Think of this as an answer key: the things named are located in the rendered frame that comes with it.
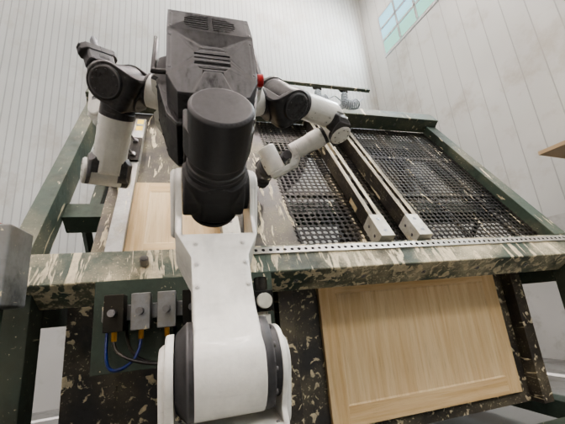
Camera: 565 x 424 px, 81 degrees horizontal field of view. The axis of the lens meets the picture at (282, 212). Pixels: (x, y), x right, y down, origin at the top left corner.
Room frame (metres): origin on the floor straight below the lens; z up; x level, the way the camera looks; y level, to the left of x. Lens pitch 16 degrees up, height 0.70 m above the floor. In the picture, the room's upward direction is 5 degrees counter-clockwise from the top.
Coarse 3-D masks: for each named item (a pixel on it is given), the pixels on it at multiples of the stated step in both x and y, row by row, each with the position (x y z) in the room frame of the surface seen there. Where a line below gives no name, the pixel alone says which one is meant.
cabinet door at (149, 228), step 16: (144, 192) 1.22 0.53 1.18; (160, 192) 1.24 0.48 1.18; (144, 208) 1.17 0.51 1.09; (160, 208) 1.19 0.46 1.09; (144, 224) 1.12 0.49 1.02; (160, 224) 1.14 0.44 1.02; (192, 224) 1.17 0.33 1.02; (128, 240) 1.07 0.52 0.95; (144, 240) 1.08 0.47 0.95; (160, 240) 1.10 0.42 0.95
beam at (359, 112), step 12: (348, 108) 1.95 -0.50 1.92; (264, 120) 1.81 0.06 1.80; (300, 120) 1.86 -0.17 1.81; (360, 120) 1.96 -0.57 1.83; (372, 120) 1.98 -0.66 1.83; (384, 120) 2.00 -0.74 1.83; (396, 120) 2.02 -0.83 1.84; (408, 120) 2.04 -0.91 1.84; (420, 120) 2.06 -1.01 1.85; (432, 120) 2.09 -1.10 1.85; (420, 132) 2.15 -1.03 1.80
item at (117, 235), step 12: (144, 120) 1.50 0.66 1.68; (144, 132) 1.44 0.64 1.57; (132, 168) 1.25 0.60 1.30; (132, 180) 1.21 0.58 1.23; (120, 192) 1.16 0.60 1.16; (132, 192) 1.17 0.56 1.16; (120, 204) 1.12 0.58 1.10; (120, 216) 1.09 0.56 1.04; (120, 228) 1.06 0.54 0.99; (108, 240) 1.02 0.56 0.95; (120, 240) 1.03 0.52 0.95
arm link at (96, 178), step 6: (96, 174) 0.88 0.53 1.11; (102, 174) 0.89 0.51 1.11; (90, 180) 0.89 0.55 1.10; (96, 180) 0.89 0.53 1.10; (102, 180) 0.90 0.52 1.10; (108, 180) 0.91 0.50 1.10; (114, 180) 0.92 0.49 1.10; (108, 186) 0.94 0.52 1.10; (114, 186) 0.94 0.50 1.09; (120, 186) 0.94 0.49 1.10
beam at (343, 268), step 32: (32, 256) 0.93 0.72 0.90; (64, 256) 0.95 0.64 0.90; (96, 256) 0.97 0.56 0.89; (128, 256) 0.99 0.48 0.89; (160, 256) 1.02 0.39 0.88; (256, 256) 1.09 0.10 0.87; (288, 256) 1.12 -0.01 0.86; (320, 256) 1.15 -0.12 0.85; (352, 256) 1.18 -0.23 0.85; (384, 256) 1.21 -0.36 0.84; (416, 256) 1.25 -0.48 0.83; (448, 256) 1.28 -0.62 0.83; (480, 256) 1.32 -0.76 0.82; (512, 256) 1.36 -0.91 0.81; (544, 256) 1.42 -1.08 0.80; (32, 288) 0.88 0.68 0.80; (64, 288) 0.91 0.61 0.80; (288, 288) 1.16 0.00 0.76; (320, 288) 1.21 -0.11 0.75
